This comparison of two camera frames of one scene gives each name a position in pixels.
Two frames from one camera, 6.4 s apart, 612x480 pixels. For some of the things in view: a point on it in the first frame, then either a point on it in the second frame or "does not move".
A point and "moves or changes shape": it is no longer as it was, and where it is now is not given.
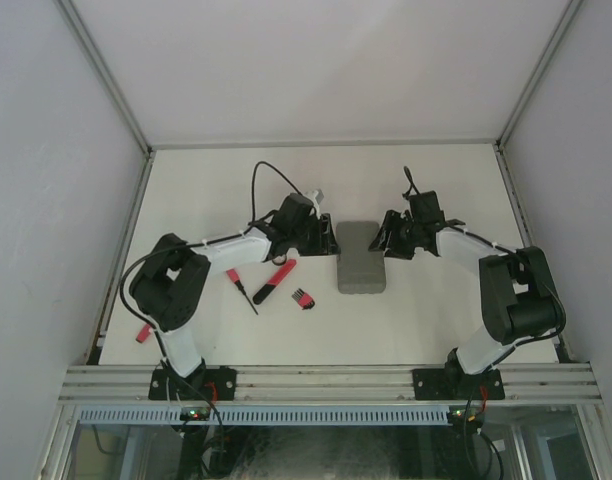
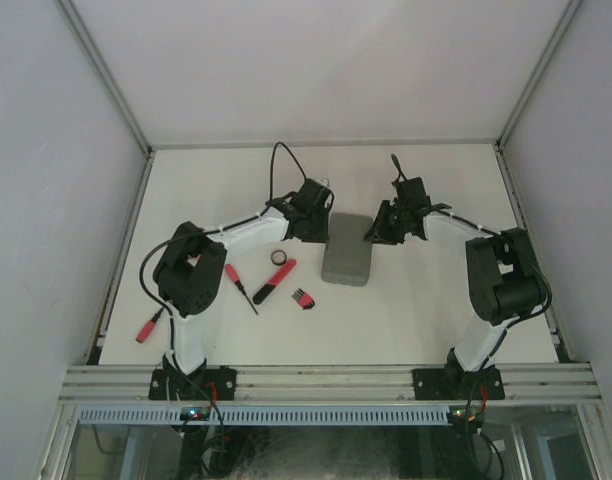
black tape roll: x=279 y=260 does not move
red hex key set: x=304 y=300 does not move
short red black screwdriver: x=233 y=275 does not move
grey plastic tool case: x=360 y=269 moves or changes shape
